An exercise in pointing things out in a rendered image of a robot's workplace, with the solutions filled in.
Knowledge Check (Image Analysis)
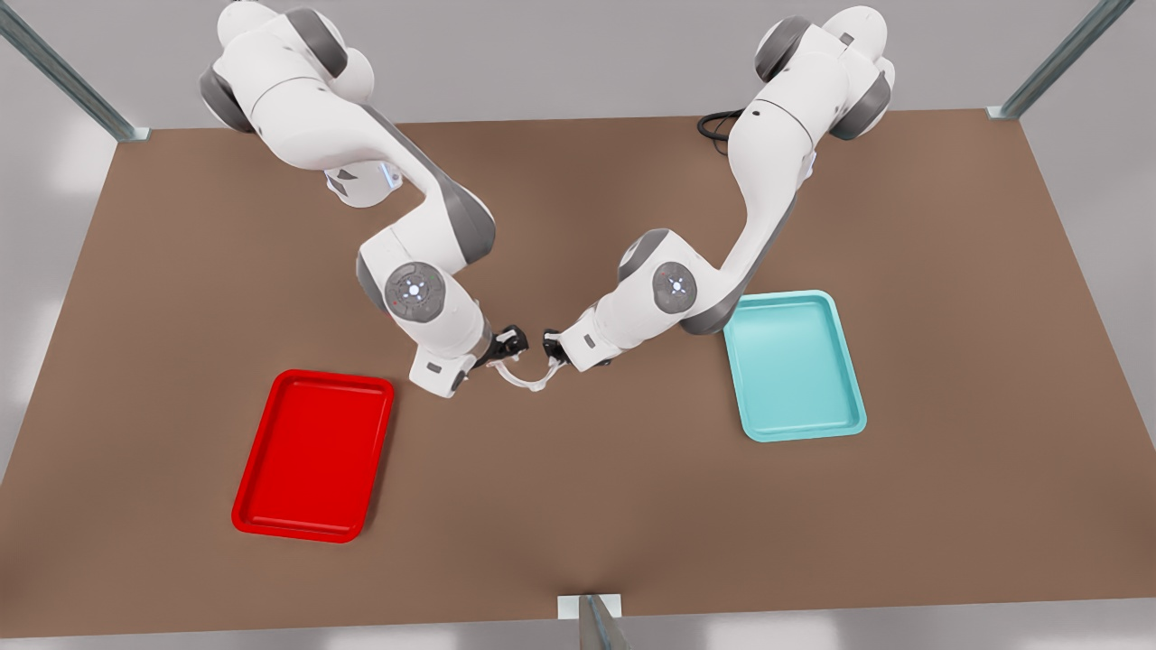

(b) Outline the black cable loop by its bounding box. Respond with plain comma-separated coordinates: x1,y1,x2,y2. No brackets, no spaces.
697,109,746,155

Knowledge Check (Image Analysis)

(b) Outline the red rectangular tray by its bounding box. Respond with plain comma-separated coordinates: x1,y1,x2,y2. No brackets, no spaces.
231,368,396,544

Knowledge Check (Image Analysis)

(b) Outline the turquoise rectangular tray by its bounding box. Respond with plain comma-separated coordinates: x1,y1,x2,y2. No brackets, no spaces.
723,290,868,443

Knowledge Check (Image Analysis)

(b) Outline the silver frame post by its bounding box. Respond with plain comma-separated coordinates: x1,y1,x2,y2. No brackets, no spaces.
0,3,151,144
557,593,631,650
986,0,1135,121

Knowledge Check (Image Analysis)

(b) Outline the white drainage pipe clamp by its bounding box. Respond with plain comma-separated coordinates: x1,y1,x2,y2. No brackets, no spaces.
496,353,563,393

